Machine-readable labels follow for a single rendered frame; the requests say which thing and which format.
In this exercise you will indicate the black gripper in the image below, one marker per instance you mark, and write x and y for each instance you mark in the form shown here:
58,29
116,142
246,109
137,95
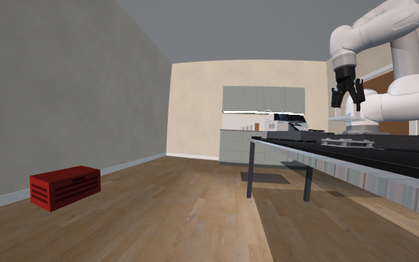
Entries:
345,77

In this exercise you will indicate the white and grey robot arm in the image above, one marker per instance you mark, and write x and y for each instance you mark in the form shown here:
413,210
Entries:
394,21

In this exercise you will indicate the white microplate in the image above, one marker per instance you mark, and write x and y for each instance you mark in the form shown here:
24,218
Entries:
346,119

